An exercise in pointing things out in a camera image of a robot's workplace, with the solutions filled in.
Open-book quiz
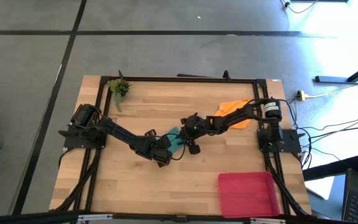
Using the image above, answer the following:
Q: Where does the red plastic basket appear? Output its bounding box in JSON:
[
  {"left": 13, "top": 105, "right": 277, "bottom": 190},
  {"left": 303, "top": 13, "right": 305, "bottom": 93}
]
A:
[{"left": 218, "top": 171, "right": 281, "bottom": 218}]

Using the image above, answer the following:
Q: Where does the black floor beam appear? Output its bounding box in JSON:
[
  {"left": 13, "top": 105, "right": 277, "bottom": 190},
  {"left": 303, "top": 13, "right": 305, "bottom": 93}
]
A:
[{"left": 303, "top": 155, "right": 358, "bottom": 182}]

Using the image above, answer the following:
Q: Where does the cream power cable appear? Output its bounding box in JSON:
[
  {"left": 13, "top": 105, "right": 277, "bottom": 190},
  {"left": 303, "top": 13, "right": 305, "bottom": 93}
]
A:
[{"left": 305, "top": 76, "right": 358, "bottom": 99}]

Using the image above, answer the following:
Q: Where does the small potted green plant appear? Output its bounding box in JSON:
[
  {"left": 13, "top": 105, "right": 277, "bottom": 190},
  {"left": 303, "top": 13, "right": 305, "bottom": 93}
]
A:
[{"left": 108, "top": 78, "right": 132, "bottom": 113}]

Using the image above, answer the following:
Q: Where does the orange microfiber towel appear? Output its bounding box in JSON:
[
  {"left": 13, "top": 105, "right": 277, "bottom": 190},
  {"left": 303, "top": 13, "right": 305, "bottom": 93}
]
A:
[{"left": 213, "top": 98, "right": 253, "bottom": 130}]

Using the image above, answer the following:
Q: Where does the black aluminium table frame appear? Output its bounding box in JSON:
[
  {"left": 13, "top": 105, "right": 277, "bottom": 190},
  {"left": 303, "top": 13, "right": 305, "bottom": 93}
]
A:
[{"left": 50, "top": 70, "right": 312, "bottom": 218}]

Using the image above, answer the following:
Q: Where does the black cable bundle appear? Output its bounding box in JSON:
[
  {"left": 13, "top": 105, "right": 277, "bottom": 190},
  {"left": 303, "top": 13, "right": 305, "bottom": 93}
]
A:
[
  {"left": 54, "top": 149, "right": 102, "bottom": 212},
  {"left": 265, "top": 154, "right": 311, "bottom": 217}
]

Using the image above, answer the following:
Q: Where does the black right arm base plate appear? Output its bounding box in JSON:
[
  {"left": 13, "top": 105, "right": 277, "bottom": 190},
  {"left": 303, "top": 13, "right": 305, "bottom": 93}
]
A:
[{"left": 257, "top": 128, "right": 306, "bottom": 154}]

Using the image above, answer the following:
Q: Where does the blue floor bar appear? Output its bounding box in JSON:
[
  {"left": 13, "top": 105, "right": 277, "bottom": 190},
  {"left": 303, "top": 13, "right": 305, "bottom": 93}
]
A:
[{"left": 314, "top": 75, "right": 354, "bottom": 85}]

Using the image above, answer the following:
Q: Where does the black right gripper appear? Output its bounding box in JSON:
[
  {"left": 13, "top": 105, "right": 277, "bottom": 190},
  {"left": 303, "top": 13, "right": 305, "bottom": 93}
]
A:
[{"left": 178, "top": 112, "right": 208, "bottom": 156}]

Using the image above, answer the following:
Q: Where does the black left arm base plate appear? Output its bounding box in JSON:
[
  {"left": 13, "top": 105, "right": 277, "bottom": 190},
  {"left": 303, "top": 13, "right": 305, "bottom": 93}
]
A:
[{"left": 58, "top": 123, "right": 108, "bottom": 150}]

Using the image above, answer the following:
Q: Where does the white paper sheet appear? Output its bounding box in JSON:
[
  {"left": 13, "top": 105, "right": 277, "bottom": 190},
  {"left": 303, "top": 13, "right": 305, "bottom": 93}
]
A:
[{"left": 305, "top": 175, "right": 335, "bottom": 200}]

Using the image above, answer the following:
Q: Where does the black cable with plug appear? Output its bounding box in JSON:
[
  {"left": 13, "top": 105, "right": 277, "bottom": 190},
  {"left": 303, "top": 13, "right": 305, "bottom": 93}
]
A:
[{"left": 280, "top": 0, "right": 319, "bottom": 14}]

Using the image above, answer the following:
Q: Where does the silver metal bracket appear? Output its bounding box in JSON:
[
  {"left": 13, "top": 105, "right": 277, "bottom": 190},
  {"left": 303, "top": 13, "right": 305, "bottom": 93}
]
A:
[
  {"left": 249, "top": 217, "right": 287, "bottom": 224},
  {"left": 78, "top": 213, "right": 113, "bottom": 222}
]

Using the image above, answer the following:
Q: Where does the teal microfiber towel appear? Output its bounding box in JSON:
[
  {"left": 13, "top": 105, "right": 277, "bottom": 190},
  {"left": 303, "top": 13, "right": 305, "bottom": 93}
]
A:
[{"left": 162, "top": 126, "right": 185, "bottom": 154}]

